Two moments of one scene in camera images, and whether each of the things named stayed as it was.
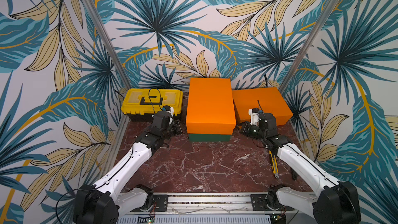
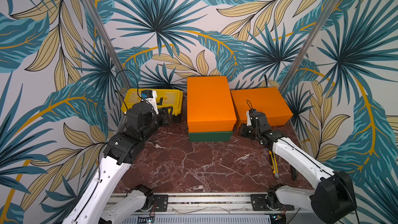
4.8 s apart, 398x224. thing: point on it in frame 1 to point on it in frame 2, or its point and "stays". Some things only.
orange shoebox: [267, 100] stays
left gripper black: [178, 124] to [166, 116]
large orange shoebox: [210, 108] stays
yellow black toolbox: [141, 104] stays
